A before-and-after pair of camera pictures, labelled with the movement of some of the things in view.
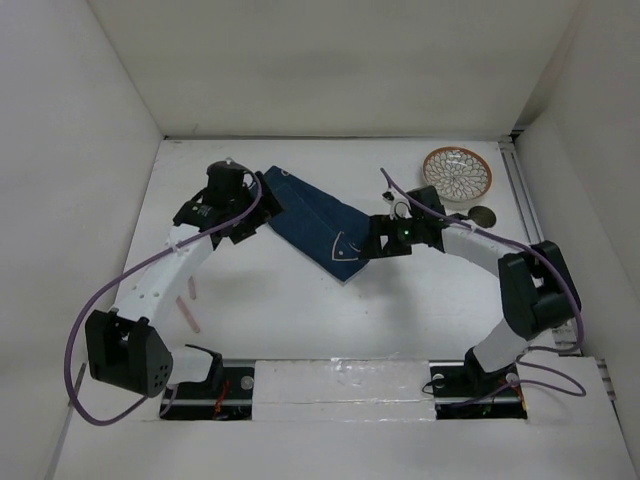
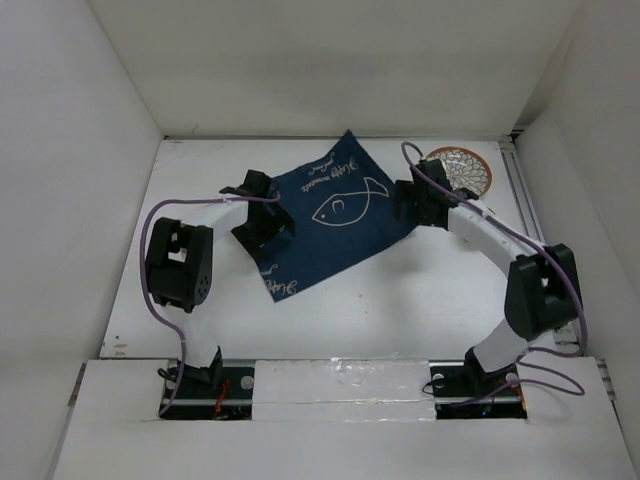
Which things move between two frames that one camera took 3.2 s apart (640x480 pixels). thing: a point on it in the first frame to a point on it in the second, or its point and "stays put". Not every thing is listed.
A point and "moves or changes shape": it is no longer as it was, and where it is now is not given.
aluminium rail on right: [564, 337] stays put
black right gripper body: [401, 233] to [405, 191]
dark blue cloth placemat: [328, 232] moves or changes shape
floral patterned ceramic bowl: [458, 173] stays put
